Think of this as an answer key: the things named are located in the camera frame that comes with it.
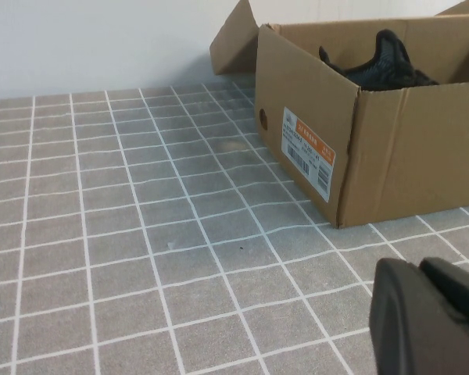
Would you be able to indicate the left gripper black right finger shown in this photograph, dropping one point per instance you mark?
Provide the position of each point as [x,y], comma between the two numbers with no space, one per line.
[461,297]

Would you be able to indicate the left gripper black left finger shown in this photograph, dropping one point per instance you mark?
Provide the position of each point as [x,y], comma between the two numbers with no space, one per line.
[406,332]

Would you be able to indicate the black knit sneaker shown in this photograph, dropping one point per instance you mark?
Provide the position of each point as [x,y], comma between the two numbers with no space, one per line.
[391,58]

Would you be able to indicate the brown cardboard shoe box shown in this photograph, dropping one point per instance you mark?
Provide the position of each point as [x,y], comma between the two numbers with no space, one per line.
[414,156]

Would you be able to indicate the grey white-checked tablecloth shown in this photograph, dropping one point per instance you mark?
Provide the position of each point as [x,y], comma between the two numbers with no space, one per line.
[140,234]

